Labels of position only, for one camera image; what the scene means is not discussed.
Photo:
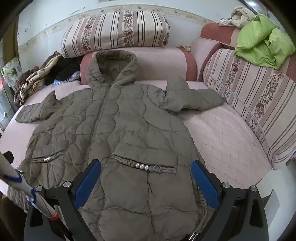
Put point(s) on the green puffy cloth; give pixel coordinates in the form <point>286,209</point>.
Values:
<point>259,44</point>

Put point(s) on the white crumpled cloth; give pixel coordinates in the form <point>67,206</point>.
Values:
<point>240,16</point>

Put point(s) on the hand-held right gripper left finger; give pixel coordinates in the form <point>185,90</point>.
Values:
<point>86,183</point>

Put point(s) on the long striped floral backrest cushion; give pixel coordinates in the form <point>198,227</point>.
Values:
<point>256,92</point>

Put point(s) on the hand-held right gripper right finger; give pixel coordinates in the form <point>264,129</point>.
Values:
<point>205,183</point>

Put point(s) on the olive quilted hooded coat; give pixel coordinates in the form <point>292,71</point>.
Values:
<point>127,115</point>

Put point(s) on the pink bolster with red bands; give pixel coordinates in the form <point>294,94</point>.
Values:
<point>208,46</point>
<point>161,62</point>

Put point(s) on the floral printed panel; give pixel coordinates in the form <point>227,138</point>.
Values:
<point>11,71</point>

